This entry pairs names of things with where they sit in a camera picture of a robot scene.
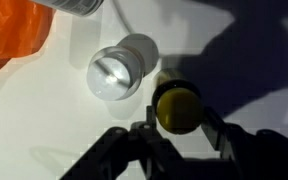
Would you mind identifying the orange plastic bag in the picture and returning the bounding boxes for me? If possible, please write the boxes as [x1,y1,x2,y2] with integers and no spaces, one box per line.
[0,0,57,78]

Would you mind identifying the small white-capped supplement bottle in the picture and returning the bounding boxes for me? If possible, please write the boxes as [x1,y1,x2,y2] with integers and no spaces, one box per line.
[86,33,160,102]

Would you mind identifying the dark bottle with yellow cap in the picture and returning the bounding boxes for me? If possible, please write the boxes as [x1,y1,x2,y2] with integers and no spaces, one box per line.
[151,68,206,135]

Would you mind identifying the tall white cylindrical bottle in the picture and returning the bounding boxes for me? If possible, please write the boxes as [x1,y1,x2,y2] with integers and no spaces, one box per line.
[33,0,104,18]

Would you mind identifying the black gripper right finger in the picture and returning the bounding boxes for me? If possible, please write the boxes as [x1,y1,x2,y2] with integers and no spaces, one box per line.
[200,106,288,180]

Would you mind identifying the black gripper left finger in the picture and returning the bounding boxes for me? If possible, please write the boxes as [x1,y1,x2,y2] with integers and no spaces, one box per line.
[60,105,192,180]

